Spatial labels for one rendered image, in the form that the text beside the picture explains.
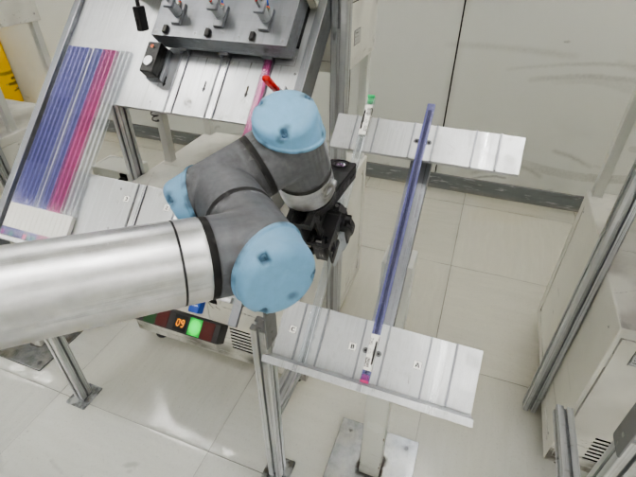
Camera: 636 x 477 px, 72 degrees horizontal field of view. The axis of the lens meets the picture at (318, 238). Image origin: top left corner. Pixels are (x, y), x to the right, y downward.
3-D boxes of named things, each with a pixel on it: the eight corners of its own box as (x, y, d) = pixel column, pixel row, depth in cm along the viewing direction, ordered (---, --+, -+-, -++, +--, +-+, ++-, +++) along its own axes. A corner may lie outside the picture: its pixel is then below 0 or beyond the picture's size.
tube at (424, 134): (368, 383, 72) (367, 383, 71) (361, 380, 72) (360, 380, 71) (435, 107, 80) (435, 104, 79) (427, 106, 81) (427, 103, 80)
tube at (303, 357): (368, 97, 84) (367, 95, 82) (376, 98, 83) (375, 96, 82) (298, 362, 75) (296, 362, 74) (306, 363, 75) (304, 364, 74)
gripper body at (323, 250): (290, 255, 69) (270, 216, 59) (307, 209, 73) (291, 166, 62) (335, 266, 67) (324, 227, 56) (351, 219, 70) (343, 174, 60)
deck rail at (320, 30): (253, 308, 92) (240, 306, 86) (244, 305, 93) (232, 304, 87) (336, 9, 102) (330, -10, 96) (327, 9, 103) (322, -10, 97)
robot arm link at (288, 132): (229, 109, 47) (295, 72, 49) (257, 170, 57) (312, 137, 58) (263, 153, 44) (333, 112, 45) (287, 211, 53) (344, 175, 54)
